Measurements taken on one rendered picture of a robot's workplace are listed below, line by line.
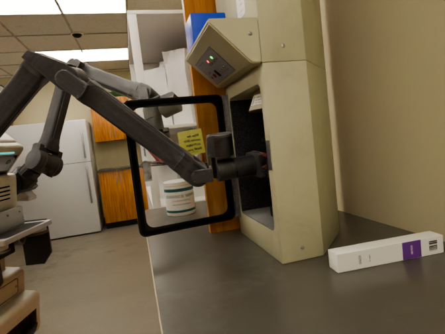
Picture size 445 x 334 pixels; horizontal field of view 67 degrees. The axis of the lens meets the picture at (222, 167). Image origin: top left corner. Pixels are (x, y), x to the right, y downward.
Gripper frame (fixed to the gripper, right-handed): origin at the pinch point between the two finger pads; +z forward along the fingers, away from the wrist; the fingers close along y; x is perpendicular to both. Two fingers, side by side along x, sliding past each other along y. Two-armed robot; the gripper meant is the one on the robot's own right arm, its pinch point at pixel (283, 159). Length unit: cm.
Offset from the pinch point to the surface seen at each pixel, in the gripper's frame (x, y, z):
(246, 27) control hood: -31.9, -14.8, -11.4
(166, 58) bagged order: -59, 118, -13
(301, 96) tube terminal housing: -15.4, -14.7, 0.0
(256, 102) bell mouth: -16.4, -3.1, -6.8
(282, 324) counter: 22.6, -37.7, -20.9
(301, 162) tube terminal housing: -0.1, -14.7, -2.1
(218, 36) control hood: -30.8, -13.0, -17.5
